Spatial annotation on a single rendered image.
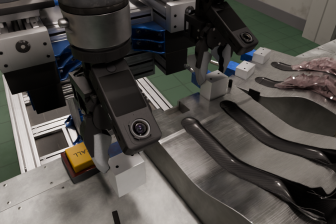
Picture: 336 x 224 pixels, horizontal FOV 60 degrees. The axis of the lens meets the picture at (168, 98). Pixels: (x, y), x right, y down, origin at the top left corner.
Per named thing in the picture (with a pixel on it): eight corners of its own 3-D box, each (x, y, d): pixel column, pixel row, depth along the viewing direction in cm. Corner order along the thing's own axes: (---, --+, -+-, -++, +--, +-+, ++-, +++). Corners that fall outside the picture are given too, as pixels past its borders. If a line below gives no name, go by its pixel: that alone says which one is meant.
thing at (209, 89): (176, 76, 76) (177, 58, 73) (191, 71, 78) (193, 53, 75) (209, 102, 68) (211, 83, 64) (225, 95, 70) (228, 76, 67)
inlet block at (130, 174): (87, 147, 54) (82, 125, 51) (112, 136, 57) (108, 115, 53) (119, 198, 46) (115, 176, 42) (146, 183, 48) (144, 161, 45)
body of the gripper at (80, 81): (120, 90, 47) (111, 18, 40) (147, 119, 41) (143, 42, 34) (74, 106, 44) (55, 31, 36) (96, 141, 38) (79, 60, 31)
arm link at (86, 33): (141, 6, 31) (67, 23, 28) (143, 44, 34) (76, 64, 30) (111, -12, 36) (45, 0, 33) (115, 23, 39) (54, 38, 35)
